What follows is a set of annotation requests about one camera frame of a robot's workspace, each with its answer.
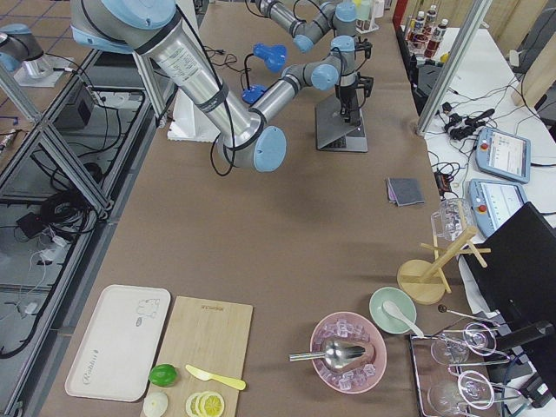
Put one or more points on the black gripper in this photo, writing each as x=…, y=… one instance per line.
x=346, y=96

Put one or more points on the grey laptop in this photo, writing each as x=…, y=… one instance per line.
x=333, y=133

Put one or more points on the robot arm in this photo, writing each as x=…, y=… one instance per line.
x=154, y=29
x=336, y=16

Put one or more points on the white cup rack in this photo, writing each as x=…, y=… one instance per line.
x=366, y=12

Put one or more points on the blue desk lamp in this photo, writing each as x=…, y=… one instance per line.
x=274, y=58

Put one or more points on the grey folded cloth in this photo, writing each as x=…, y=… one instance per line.
x=404, y=191

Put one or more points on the clear glass mug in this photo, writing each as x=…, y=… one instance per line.
x=451, y=218

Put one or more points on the blue tablet pendant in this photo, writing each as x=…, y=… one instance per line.
x=504, y=155
x=494, y=202

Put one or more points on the wooden stand with round base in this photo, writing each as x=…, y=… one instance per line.
x=423, y=281

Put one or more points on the white ceramic spoon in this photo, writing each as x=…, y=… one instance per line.
x=393, y=310

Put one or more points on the black monitor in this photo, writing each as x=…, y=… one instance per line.
x=518, y=280

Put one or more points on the metal ice scoop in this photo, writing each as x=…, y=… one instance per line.
x=338, y=355

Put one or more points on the wooden cutting board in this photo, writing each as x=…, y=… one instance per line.
x=211, y=335

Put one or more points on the pink bowl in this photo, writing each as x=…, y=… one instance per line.
x=351, y=327

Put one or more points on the black glass tray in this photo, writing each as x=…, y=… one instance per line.
x=450, y=376

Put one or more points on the yellow plastic knife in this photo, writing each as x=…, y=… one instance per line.
x=204, y=375

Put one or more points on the green lime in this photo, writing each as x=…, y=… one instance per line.
x=163, y=375

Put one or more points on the lemon slices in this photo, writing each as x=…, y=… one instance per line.
x=205, y=404

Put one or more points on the cream plastic tray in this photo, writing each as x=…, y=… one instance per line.
x=119, y=345

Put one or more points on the half onion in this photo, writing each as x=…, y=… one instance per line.
x=155, y=404

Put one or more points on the aluminium frame post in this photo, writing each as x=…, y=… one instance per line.
x=460, y=46

